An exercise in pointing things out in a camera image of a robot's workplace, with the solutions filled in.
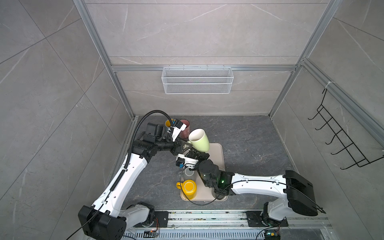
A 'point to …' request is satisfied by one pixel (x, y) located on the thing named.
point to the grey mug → (188, 172)
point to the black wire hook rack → (341, 135)
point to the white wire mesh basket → (197, 80)
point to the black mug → (218, 195)
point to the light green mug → (199, 140)
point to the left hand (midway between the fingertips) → (188, 141)
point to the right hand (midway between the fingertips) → (193, 145)
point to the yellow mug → (189, 187)
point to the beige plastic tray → (216, 153)
